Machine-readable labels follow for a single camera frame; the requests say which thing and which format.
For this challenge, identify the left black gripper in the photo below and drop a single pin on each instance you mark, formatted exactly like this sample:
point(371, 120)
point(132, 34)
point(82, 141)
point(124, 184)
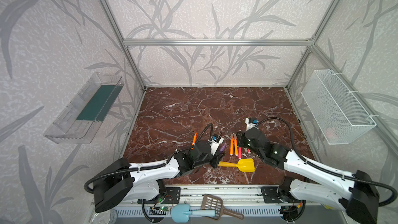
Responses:
point(213, 156)

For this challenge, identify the orange pen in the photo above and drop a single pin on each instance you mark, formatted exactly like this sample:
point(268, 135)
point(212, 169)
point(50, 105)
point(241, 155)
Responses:
point(194, 139)
point(235, 145)
point(232, 145)

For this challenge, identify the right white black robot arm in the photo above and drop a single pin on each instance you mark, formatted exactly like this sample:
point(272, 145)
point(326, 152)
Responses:
point(354, 193)

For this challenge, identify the clear plastic wall tray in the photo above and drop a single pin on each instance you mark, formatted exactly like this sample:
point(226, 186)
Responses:
point(82, 118)

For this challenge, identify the white wire mesh basket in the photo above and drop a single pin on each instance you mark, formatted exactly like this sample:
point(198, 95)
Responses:
point(340, 116)

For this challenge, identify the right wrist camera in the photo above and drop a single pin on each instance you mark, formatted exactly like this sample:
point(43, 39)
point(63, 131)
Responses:
point(251, 122)

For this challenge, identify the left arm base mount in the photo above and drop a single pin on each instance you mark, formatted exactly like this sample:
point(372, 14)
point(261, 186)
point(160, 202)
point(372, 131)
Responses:
point(168, 195)

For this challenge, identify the brown slotted scoop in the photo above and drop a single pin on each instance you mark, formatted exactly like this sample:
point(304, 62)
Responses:
point(216, 203)

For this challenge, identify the yellow toy shovel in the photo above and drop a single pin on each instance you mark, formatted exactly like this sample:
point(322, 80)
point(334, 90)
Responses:
point(244, 165)

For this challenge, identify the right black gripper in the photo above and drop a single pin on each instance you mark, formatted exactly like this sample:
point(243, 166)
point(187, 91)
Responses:
point(244, 140)

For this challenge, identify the light blue toy shovel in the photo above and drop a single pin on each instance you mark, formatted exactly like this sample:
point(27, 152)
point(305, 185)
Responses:
point(182, 212)

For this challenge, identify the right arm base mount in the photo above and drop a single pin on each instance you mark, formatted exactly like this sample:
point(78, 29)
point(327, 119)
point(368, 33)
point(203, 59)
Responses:
point(272, 194)

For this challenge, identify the purple marker pen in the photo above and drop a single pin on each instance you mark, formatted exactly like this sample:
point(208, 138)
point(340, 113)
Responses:
point(222, 149)

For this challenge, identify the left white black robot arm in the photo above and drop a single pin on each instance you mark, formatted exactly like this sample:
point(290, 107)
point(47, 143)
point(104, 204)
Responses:
point(123, 181)

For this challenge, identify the clear round lid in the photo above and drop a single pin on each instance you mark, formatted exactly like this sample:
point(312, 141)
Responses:
point(107, 217)

